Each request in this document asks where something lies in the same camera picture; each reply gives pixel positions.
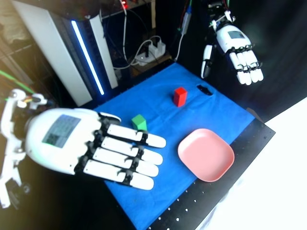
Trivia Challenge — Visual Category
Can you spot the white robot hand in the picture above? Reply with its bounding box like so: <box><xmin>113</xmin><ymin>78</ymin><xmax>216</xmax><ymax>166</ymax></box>
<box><xmin>24</xmin><ymin>107</ymin><xmax>167</xmax><ymax>191</ymax></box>
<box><xmin>201</xmin><ymin>23</ymin><xmax>264</xmax><ymax>86</ymax></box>

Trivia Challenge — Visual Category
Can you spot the green block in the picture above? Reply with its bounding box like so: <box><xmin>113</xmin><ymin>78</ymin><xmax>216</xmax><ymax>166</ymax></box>
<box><xmin>131</xmin><ymin>114</ymin><xmax>148</xmax><ymax>132</ymax></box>

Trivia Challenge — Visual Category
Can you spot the red block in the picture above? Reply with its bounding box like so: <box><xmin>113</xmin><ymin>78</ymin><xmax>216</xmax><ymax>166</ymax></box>
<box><xmin>174</xmin><ymin>87</ymin><xmax>188</xmax><ymax>107</ymax></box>

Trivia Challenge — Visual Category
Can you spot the pink plate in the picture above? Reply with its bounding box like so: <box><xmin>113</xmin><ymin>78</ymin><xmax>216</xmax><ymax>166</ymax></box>
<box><xmin>177</xmin><ymin>128</ymin><xmax>235</xmax><ymax>183</ymax></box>

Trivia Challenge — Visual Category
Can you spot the white power strip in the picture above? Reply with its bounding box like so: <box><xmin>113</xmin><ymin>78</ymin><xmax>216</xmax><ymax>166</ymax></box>
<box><xmin>134</xmin><ymin>40</ymin><xmax>167</xmax><ymax>67</ymax></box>

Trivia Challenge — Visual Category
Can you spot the blue cloth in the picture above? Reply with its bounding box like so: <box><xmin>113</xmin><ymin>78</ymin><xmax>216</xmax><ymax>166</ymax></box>
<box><xmin>93</xmin><ymin>62</ymin><xmax>255</xmax><ymax>230</ymax></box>

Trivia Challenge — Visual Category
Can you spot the white tower with blue light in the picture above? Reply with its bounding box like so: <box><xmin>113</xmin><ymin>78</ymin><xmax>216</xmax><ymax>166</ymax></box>
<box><xmin>11</xmin><ymin>0</ymin><xmax>119</xmax><ymax>108</ymax></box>

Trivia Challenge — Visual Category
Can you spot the white inline adapter with cable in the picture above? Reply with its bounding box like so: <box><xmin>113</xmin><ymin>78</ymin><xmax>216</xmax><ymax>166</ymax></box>
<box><xmin>174</xmin><ymin>11</ymin><xmax>192</xmax><ymax>62</ymax></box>

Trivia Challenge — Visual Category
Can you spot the white cable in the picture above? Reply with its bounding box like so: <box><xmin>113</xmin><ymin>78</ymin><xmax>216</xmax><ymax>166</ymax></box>
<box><xmin>113</xmin><ymin>9</ymin><xmax>135</xmax><ymax>70</ymax></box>

